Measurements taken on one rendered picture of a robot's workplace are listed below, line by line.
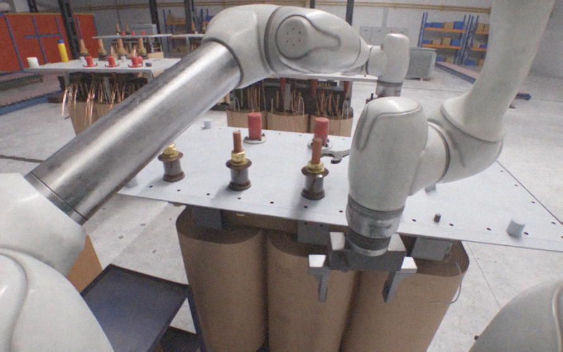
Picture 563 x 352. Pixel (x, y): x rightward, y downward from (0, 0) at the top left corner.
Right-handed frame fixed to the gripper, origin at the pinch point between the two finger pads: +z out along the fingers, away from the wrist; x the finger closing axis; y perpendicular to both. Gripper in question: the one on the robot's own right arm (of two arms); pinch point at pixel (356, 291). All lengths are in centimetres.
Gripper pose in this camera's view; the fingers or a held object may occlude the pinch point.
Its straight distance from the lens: 62.8
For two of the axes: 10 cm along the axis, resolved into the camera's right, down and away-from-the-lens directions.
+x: 10.0, 0.3, -0.2
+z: -0.2, 8.8, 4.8
